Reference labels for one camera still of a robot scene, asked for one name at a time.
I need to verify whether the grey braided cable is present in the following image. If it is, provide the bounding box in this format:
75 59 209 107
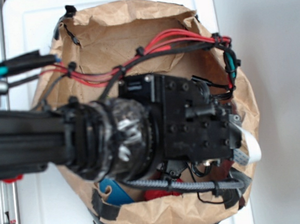
123 170 252 200

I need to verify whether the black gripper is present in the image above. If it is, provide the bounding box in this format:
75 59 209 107
163 76 242 163

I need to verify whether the red crumpled paper ball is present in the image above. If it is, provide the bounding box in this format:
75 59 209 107
144 189 182 201

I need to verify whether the red wire bundle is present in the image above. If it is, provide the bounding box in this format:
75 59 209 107
37 24 236 106

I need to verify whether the white ribbon cable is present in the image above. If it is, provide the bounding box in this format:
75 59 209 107
230 124 263 167

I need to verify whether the blue plastic block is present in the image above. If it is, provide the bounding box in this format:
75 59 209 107
99 178 134 206

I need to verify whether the brown paper bag bin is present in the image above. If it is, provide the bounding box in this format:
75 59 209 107
34 0 261 224

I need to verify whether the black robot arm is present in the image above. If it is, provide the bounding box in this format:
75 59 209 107
0 73 242 182

